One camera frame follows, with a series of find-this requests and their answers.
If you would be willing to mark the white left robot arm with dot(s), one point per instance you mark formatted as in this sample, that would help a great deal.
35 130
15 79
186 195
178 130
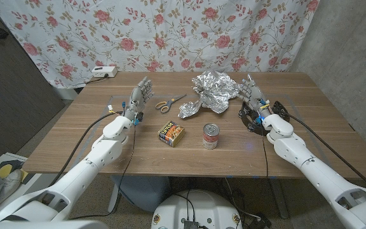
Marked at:
84 171

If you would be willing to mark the white robot torso base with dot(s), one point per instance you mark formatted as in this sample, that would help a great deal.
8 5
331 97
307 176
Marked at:
199 206

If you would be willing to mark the floral backdrop cloth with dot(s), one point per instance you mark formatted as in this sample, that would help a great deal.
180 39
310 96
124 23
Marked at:
157 35

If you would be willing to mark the small crumpled aluminum foil piece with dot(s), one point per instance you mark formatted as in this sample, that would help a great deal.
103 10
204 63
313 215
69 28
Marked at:
187 109

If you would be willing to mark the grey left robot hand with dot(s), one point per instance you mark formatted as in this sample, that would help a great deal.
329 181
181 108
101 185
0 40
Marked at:
138 95

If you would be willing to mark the dark wooden door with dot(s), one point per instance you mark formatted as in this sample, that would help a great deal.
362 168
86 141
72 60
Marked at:
11 95

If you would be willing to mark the red white soup can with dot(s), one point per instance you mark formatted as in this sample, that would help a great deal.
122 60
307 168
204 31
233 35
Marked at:
211 136

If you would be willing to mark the grey stool under table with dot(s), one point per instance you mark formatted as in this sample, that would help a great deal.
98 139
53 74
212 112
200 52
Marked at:
145 192

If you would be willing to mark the grey white shoe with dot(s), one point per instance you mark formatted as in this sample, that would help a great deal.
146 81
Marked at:
11 184

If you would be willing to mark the white power strip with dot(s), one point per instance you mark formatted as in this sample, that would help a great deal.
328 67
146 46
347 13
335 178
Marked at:
104 71

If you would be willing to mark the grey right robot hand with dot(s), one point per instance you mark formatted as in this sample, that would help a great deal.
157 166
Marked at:
254 93

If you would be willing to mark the yellow blue Spam box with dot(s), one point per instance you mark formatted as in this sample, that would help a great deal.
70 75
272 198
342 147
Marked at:
171 133

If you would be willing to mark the small black torso box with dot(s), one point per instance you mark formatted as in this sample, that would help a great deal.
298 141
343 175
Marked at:
191 224

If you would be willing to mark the white table leg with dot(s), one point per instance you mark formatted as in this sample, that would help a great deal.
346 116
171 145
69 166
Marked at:
113 198

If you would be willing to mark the black power adapter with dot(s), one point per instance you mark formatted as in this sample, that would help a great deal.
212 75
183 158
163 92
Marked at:
260 221

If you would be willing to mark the white floor board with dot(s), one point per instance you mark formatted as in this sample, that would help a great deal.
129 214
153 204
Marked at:
33 181

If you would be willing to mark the grey table leg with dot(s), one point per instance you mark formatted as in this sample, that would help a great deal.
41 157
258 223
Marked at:
280 197

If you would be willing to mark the large crumpled aluminum foil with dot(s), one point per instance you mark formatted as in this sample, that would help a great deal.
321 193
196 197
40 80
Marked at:
214 89

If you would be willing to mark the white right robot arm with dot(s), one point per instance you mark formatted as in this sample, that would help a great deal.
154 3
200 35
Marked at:
316 168

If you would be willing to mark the black tambourine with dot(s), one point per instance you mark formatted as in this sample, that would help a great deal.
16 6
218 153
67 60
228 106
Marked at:
280 108

